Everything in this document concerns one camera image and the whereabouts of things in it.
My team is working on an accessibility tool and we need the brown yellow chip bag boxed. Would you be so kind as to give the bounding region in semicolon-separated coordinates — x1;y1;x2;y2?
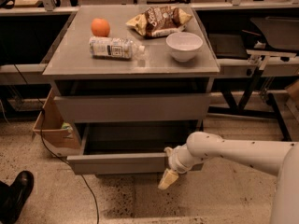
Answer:
126;6;192;38

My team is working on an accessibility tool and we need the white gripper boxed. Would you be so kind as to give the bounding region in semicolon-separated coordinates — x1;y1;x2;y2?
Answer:
158;145;195;190

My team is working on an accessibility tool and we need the grey drawer cabinet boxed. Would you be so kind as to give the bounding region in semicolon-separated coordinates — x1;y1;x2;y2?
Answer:
41;4;221;133

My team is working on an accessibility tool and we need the grey tray on stand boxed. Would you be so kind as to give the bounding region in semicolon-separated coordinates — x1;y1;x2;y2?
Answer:
250;17;299;51

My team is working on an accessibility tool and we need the clear plastic water bottle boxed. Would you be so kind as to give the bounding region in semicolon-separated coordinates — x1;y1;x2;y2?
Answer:
89;36;145;60

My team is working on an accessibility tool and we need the orange fruit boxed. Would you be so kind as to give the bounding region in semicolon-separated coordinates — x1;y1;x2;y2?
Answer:
91;18;110;37

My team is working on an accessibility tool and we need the black floor cable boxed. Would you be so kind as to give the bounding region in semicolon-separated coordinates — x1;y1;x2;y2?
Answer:
12;63;100;224

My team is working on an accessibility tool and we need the grey drawer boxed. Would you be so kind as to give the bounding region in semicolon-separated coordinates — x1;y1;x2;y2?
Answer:
54;93;210;123
67;120;203;175

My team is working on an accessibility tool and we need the black shoe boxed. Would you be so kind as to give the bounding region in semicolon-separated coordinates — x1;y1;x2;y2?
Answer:
0;171;34;224

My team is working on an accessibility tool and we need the white bowl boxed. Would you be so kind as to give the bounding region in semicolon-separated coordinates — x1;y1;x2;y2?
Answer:
165;32;204;63

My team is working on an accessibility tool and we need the grey top drawer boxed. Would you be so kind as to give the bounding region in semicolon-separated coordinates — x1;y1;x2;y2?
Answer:
54;93;210;123

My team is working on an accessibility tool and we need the black folding stand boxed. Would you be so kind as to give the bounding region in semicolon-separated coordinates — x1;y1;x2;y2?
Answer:
207;49;293;142

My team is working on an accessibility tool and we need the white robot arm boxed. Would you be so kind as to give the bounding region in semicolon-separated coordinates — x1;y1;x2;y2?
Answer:
159;132;299;224

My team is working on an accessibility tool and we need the cardboard box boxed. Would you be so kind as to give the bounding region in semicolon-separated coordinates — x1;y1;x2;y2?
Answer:
33;91;80;157

